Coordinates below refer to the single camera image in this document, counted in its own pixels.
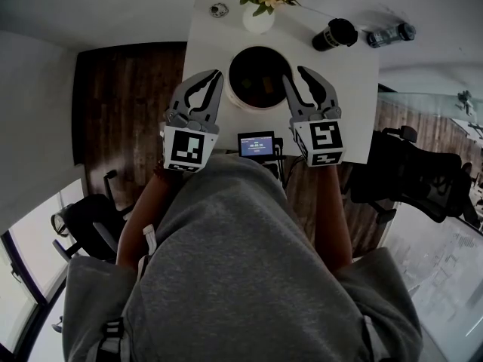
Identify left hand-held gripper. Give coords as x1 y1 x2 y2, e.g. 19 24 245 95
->
161 69 225 173

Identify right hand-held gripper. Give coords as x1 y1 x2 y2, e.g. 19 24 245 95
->
281 65 346 168

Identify white round container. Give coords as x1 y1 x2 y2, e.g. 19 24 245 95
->
225 44 295 111

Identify person's right forearm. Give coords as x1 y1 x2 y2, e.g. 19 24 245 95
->
314 161 355 273

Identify person's left forearm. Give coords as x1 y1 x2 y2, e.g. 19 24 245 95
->
115 162 186 273

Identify black tumbler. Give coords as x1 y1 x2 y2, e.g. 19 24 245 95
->
311 17 359 53

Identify small black screen device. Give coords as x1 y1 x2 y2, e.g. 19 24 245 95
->
237 130 276 159

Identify small round grey object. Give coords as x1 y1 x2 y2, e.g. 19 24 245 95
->
208 2 229 19

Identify white vase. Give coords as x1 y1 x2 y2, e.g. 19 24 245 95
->
241 2 276 35

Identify clear plastic water bottle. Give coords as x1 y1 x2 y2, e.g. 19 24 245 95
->
366 22 417 49

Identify black office chair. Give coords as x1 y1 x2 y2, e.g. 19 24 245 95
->
341 125 482 225
50 169 135 265

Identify metal glass door fitting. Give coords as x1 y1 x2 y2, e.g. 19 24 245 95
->
454 90 477 117

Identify person's grey shirt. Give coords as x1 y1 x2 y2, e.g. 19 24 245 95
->
62 153 423 362

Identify black cables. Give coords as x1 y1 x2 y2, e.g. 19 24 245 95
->
263 137 303 190

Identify black and white harness strap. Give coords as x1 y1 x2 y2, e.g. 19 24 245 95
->
85 316 126 362

